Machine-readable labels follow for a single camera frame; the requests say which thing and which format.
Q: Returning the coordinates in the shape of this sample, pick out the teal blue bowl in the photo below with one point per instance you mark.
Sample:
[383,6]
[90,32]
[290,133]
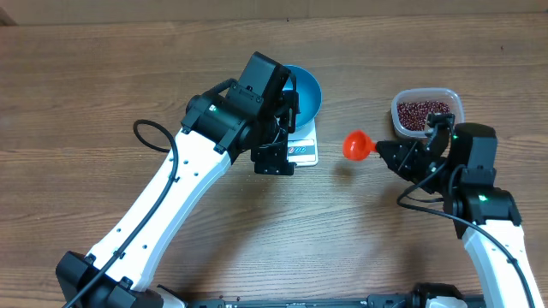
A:
[310,96]

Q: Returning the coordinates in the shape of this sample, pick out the white digital kitchen scale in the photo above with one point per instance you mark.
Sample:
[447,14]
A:
[303,146]

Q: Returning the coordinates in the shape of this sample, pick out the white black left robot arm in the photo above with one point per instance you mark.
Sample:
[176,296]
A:
[254,113]

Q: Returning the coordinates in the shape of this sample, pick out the orange measuring scoop blue handle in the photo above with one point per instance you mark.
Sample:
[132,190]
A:
[357,146]

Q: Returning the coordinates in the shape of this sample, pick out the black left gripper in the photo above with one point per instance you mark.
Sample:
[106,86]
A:
[276,162]

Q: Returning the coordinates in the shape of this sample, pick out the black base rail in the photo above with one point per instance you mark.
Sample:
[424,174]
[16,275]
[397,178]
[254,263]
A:
[422,295]

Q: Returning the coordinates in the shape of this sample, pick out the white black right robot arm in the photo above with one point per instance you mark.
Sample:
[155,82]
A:
[452,176]

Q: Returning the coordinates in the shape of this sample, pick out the clear plastic bean container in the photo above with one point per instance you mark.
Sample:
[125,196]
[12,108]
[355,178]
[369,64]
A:
[423,94]

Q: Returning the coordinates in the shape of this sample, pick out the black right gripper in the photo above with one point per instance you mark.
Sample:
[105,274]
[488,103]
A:
[412,155]

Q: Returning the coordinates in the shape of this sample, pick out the red adzuki beans in container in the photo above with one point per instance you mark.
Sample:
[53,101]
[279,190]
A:
[412,115]

